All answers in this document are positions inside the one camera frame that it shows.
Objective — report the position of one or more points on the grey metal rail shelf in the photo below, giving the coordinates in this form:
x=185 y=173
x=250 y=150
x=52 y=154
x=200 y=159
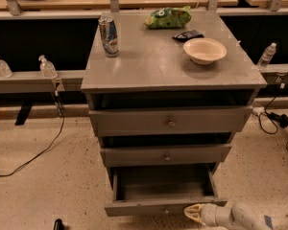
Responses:
x=34 y=82

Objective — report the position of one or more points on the clear water bottle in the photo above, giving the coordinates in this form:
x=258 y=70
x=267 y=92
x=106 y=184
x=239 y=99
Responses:
x=266 y=57

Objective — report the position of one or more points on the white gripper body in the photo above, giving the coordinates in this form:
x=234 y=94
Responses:
x=210 y=215

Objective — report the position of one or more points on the clear pump bottle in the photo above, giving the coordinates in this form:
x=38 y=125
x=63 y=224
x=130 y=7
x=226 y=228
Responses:
x=47 y=68
x=5 y=70

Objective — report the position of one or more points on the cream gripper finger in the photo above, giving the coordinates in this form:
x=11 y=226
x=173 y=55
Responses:
x=194 y=212

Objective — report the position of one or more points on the black object at floor edge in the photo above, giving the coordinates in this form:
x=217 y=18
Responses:
x=58 y=225

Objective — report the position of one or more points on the silver blue drink can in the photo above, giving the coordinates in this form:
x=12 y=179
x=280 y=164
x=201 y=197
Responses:
x=108 y=35

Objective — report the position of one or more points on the grey bottom drawer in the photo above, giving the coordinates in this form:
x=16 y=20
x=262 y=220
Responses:
x=158 y=190

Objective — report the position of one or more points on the white bowl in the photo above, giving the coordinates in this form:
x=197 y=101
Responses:
x=204 y=51

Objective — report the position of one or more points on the green chip bag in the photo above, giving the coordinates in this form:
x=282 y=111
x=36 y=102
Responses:
x=168 y=18

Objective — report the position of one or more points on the grey drawer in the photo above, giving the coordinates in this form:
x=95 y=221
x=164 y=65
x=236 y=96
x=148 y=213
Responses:
x=164 y=155
x=164 y=121
x=158 y=190

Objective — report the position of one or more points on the clear pump bottle far left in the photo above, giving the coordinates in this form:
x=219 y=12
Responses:
x=5 y=70

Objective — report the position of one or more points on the grey top drawer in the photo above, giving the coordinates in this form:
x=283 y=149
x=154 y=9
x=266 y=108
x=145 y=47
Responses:
x=164 y=121

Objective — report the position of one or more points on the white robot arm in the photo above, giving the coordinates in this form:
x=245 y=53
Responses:
x=239 y=216

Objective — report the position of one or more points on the dark blue snack packet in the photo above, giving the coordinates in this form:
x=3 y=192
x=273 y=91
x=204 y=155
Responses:
x=185 y=36

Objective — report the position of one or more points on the grey wooden drawer cabinet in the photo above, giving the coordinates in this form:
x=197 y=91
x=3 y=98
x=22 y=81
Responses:
x=153 y=71

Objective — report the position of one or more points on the grey middle drawer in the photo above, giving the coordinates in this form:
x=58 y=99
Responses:
x=164 y=155

